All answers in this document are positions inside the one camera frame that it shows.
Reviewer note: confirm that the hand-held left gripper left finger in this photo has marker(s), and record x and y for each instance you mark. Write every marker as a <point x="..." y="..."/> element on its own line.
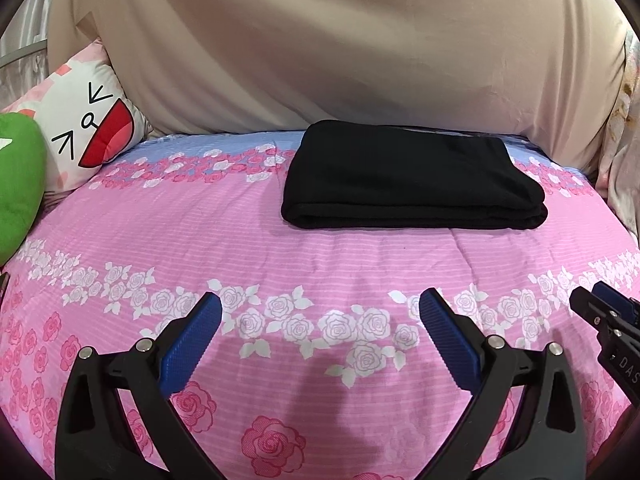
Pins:
<point x="192" y="342"/>

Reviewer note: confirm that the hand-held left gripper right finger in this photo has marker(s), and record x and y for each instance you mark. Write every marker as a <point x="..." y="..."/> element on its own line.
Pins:
<point x="447" y="342"/>

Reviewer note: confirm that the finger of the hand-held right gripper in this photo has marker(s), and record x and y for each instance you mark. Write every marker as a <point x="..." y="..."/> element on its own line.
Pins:
<point x="590" y="307"/>
<point x="617" y="296"/>

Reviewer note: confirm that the black pants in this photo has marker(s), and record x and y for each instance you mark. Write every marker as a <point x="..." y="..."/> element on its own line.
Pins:
<point x="410" y="180"/>

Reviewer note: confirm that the pink rose print bed sheet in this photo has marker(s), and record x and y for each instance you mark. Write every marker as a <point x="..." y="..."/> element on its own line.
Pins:
<point x="300" y="265"/>

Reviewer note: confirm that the cream floral cloth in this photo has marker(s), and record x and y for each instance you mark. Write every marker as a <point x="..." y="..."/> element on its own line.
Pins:
<point x="622" y="135"/>

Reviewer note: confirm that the green plush pillow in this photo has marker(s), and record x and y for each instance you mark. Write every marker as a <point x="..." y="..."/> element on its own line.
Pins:
<point x="17" y="185"/>

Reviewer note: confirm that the white cartoon face pillow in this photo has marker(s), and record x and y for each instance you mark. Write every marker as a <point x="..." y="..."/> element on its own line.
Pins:
<point x="85" y="110"/>

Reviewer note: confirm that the beige blanket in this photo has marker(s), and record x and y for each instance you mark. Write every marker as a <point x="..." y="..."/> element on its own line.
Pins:
<point x="325" y="35"/>

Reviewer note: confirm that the silver curtain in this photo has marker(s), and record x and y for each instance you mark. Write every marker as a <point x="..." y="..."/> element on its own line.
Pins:
<point x="25" y="25"/>

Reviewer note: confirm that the grey metal bed rail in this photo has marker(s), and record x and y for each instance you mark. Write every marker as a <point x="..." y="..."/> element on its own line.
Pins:
<point x="22" y="56"/>

